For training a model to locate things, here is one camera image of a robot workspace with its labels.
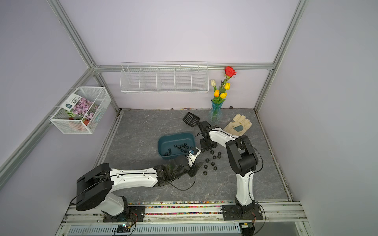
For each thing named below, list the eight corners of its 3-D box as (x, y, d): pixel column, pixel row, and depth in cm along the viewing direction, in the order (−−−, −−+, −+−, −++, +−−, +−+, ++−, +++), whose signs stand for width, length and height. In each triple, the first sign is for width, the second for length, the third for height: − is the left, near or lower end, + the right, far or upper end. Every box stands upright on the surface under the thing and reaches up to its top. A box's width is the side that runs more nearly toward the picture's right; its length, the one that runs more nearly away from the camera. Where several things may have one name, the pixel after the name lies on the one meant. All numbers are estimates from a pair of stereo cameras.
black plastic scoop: (181, 120, 117) (181, 118, 115) (189, 113, 121) (189, 111, 119) (194, 128, 111) (194, 126, 110) (201, 121, 116) (201, 119, 114)
